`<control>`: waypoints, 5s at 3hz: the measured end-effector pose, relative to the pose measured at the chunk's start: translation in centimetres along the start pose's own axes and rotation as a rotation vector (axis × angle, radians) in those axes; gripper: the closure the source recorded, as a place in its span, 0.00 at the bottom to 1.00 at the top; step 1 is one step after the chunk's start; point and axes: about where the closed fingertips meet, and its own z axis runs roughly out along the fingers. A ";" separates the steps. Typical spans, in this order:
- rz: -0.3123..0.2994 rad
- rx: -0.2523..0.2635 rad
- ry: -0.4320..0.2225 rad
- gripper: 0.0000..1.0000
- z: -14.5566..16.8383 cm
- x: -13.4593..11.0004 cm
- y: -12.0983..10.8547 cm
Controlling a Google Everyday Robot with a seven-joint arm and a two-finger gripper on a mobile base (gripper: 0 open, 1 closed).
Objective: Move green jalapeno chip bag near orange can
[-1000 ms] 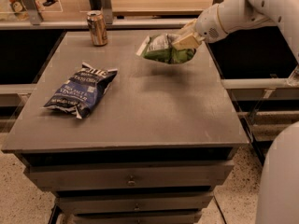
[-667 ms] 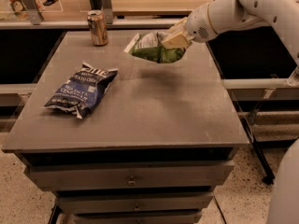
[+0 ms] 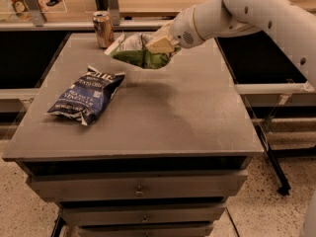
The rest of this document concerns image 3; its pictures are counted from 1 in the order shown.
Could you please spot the grey drawer cabinet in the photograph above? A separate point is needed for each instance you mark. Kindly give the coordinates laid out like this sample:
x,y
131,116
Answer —
x,y
186,116

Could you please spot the orange soda can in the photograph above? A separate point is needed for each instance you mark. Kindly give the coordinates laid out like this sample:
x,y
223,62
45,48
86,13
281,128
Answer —
x,y
103,28

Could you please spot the drawer with handle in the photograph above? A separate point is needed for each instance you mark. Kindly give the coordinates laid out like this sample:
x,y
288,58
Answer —
x,y
118,186
142,214

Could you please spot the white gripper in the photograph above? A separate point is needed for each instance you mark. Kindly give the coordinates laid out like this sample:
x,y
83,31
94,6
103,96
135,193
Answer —
x,y
183,29

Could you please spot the top drawer with handle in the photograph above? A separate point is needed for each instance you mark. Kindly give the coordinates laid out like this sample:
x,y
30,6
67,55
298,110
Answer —
x,y
118,186

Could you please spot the colourful package at top left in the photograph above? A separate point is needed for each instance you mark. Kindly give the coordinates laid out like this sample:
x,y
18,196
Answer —
x,y
12,11

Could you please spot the bottom drawer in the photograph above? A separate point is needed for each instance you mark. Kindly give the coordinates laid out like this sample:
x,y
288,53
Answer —
x,y
150,230

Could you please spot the green jalapeno chip bag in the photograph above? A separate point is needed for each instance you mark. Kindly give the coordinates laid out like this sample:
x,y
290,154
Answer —
x,y
133,50

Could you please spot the blue sea salt chip bag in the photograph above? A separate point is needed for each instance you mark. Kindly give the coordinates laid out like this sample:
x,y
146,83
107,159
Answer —
x,y
88,96

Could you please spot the grey metal shelf post left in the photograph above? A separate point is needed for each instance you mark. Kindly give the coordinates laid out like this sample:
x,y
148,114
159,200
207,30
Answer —
x,y
38,17

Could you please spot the small black object on counter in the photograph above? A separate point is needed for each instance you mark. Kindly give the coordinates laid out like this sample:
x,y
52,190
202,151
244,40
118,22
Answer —
x,y
51,3

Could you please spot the middle drawer with handle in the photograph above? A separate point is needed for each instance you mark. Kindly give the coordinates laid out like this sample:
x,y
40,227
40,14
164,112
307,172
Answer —
x,y
142,214

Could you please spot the grey metal shelf post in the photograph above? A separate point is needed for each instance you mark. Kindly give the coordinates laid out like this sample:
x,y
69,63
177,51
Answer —
x,y
38,17
110,0

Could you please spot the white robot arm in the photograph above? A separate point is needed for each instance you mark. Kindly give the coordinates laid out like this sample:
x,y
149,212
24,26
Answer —
x,y
293,30

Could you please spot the black table leg right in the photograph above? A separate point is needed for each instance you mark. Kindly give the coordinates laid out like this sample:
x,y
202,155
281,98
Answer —
x,y
263,127

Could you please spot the grey metal shelf post middle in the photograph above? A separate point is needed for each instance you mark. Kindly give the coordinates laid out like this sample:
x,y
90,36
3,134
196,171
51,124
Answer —
x,y
110,0

